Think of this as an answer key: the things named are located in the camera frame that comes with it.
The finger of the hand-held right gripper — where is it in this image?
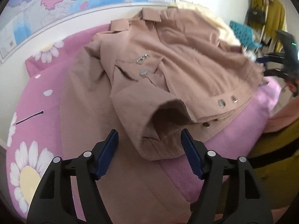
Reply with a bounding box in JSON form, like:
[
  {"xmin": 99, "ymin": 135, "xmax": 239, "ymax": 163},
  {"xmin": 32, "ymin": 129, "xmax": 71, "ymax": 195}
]
[
  {"xmin": 256, "ymin": 52, "xmax": 286, "ymax": 64},
  {"xmin": 263, "ymin": 67, "xmax": 289, "ymax": 78}
]

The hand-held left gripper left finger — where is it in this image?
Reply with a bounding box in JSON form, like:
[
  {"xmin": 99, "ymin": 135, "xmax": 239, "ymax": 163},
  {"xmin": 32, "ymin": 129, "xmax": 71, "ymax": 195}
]
[{"xmin": 27, "ymin": 129, "xmax": 119, "ymax": 224}]

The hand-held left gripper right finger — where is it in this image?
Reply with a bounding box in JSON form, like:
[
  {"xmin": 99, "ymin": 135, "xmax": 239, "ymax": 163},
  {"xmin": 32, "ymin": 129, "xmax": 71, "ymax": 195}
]
[{"xmin": 181, "ymin": 129, "xmax": 274, "ymax": 224}]

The pink jacket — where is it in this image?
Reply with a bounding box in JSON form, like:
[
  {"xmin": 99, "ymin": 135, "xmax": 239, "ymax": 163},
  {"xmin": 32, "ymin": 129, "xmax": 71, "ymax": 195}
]
[{"xmin": 60, "ymin": 7, "xmax": 269, "ymax": 224}]

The person's right forearm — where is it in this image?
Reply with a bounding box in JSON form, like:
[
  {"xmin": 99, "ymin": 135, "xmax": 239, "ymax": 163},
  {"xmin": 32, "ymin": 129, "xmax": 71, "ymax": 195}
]
[{"xmin": 264, "ymin": 113, "xmax": 299, "ymax": 134}]

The person's right hand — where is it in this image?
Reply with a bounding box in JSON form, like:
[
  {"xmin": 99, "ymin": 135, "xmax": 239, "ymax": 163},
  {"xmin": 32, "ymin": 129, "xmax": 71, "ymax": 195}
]
[{"xmin": 288, "ymin": 80, "xmax": 299, "ymax": 98}]

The yellow hanging sweater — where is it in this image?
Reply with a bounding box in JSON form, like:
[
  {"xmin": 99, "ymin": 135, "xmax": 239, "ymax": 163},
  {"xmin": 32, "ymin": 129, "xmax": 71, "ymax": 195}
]
[{"xmin": 251, "ymin": 0, "xmax": 288, "ymax": 49}]

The blue plastic basket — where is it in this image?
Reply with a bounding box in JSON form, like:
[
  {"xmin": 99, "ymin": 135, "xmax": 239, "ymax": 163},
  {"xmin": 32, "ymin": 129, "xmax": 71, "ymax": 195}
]
[{"xmin": 229, "ymin": 20, "xmax": 263, "ymax": 52}]

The black handbag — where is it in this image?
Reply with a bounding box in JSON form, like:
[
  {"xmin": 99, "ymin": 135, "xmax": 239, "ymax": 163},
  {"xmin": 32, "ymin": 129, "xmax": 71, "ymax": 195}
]
[{"xmin": 246, "ymin": 7, "xmax": 268, "ymax": 25}]

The cream garment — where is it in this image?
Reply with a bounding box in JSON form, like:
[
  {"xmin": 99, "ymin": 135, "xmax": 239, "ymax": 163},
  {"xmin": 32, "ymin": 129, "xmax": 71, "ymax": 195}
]
[{"xmin": 168, "ymin": 1, "xmax": 243, "ymax": 47}]

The person's olive yellow clothing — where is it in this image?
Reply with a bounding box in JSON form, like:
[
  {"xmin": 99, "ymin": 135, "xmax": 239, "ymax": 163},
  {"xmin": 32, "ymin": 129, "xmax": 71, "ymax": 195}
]
[{"xmin": 220, "ymin": 121, "xmax": 299, "ymax": 224}]

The pink floral blanket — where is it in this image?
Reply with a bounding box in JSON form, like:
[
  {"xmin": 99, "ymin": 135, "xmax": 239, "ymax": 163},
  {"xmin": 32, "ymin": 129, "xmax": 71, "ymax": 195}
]
[{"xmin": 6, "ymin": 23, "xmax": 283, "ymax": 220}]

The black bag strap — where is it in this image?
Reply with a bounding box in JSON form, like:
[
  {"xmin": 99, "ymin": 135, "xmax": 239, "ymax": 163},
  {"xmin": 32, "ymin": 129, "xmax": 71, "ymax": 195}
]
[{"xmin": 251, "ymin": 148, "xmax": 299, "ymax": 169}]

